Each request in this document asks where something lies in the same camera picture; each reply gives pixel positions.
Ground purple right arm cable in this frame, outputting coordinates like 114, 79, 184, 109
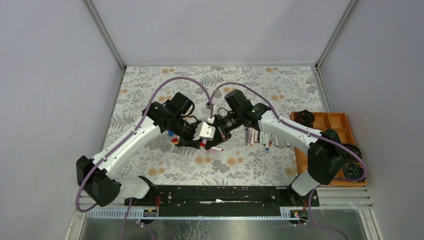
209, 82, 368, 239

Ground white marker blue eraser cap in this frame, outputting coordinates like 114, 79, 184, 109
273, 136, 279, 148

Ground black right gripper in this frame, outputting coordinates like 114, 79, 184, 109
205, 110, 243, 151

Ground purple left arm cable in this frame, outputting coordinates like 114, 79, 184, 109
75, 76, 215, 214

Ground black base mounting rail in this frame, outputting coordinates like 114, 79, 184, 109
124, 185, 320, 211

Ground slotted aluminium cable duct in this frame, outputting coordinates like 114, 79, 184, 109
86, 207, 299, 220

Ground floral patterned table mat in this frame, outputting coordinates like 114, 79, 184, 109
104, 66, 323, 186

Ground black green coiled strap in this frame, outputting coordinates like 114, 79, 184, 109
346, 143, 363, 160
342, 162, 365, 181
294, 110, 316, 125

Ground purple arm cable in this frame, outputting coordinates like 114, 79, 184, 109
75, 76, 215, 214
209, 82, 368, 239

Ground white marker orange cap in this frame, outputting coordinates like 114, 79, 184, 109
250, 128, 256, 147

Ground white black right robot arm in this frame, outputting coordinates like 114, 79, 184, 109
207, 89, 346, 206

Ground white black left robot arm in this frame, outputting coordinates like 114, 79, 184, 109
76, 92, 199, 207

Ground red orange gel pen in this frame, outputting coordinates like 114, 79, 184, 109
268, 134, 274, 147

